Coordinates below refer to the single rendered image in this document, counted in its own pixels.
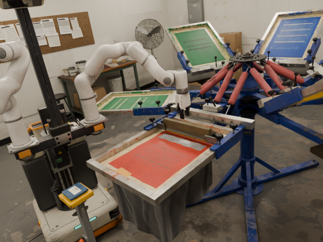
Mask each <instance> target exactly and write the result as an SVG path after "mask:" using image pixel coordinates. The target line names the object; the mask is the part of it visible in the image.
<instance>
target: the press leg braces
mask: <svg viewBox="0 0 323 242"><path fill-rule="evenodd" d="M255 157H256V161H257V162H258V163H260V164H261V165H263V166H265V167H266V168H268V169H269V170H271V172H270V173H271V174H273V175H274V176H276V175H279V174H282V173H283V172H282V171H281V170H279V169H276V168H274V167H272V166H271V165H269V164H268V163H266V162H265V161H263V160H261V159H260V158H258V157H257V156H255ZM241 165H242V160H241V159H239V160H238V161H237V162H236V163H235V164H234V165H233V167H232V168H231V169H230V170H229V171H228V172H227V173H226V175H225V176H224V177H223V178H222V179H221V181H220V182H219V183H218V184H217V185H216V187H215V188H214V189H213V190H210V193H211V194H212V195H215V194H219V193H222V190H221V189H222V187H223V186H224V185H225V184H226V183H227V181H228V180H229V179H230V178H231V177H232V176H233V174H234V173H235V172H236V171H237V170H238V168H239V167H240V166H241ZM246 176H247V202H246V201H245V203H246V210H248V211H254V203H253V201H252V187H251V170H250V162H246Z"/></svg>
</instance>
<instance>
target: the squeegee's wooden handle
mask: <svg viewBox="0 0 323 242"><path fill-rule="evenodd" d="M163 123H164V124H165V127H166V128H170V129H173V130H177V131H180V132H184V133H188V134H191V135H195V136H199V137H202V138H205V139H206V137H205V135H208V136H211V137H212V129H211V128H208V127H203V126H199V125H195V124H191V123H187V122H183V121H178V120H174V119H170V118H166V117H165V118H164V119H163Z"/></svg>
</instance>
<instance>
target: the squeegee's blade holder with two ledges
mask: <svg viewBox="0 0 323 242"><path fill-rule="evenodd" d="M166 130H169V131H172V132H175V133H179V134H183V135H186V136H190V137H193V138H197V139H200V140H203V141H205V138H202V137H199V136H195V135H191V134H188V133H184V132H180V131H177V130H173V129H170V128H166Z"/></svg>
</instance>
